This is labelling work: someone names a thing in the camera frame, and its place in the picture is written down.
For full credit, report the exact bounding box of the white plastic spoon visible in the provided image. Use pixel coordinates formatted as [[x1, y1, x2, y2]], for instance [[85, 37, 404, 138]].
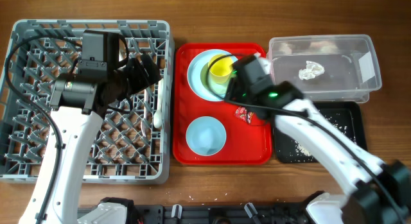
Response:
[[153, 79, 164, 128]]

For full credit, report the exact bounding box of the white plastic fork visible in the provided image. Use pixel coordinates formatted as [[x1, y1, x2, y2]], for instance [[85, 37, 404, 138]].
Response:
[[141, 89, 149, 137]]

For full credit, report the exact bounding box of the light blue bowl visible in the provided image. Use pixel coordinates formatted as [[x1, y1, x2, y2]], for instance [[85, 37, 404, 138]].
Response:
[[186, 116, 227, 157]]

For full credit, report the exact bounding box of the white tissue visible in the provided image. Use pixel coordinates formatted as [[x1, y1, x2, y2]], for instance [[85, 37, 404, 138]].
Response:
[[299, 61, 325, 80]]

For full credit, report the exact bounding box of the food scraps rice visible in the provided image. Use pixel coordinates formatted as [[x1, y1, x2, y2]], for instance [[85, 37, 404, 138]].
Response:
[[294, 113, 356, 158]]

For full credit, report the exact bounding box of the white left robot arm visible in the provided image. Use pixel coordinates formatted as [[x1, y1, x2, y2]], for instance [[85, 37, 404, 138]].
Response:
[[19, 30, 161, 223]]

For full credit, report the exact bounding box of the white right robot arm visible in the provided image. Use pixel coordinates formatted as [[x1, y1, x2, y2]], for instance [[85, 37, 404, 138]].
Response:
[[224, 55, 410, 223]]

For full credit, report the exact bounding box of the grey dishwasher rack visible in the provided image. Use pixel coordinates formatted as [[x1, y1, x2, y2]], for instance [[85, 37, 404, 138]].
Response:
[[1, 19, 175, 184]]

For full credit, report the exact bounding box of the small green plate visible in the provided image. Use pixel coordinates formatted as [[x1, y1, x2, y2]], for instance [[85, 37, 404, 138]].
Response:
[[200, 64, 232, 94]]

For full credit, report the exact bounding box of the red snack wrapper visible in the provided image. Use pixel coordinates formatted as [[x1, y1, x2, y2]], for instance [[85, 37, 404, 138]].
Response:
[[234, 107, 254, 124]]

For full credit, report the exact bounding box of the yellow plastic cup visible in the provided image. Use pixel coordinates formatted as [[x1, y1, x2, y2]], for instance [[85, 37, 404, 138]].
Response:
[[208, 54, 234, 84]]

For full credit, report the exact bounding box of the large light blue plate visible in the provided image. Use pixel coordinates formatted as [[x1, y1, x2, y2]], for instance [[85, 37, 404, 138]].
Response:
[[187, 49, 238, 101]]

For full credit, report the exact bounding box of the red plastic tray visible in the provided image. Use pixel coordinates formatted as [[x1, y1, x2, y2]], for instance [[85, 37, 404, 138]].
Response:
[[172, 43, 272, 165]]

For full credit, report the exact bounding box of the clear plastic bin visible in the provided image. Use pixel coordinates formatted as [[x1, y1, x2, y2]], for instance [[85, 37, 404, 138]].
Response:
[[267, 34, 382, 103]]

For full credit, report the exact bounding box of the black plastic tray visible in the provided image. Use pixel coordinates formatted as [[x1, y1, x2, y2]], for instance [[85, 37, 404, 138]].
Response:
[[273, 101, 367, 163]]

